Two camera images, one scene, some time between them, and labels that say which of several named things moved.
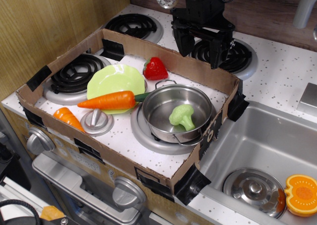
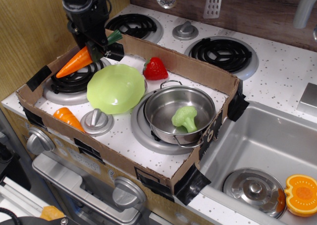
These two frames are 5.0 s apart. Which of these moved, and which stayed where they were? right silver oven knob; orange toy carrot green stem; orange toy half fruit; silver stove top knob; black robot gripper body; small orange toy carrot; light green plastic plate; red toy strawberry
Moved: black robot gripper body; orange toy carrot green stem
Stayed: small orange toy carrot; red toy strawberry; right silver oven knob; light green plastic plate; orange toy half fruit; silver stove top knob
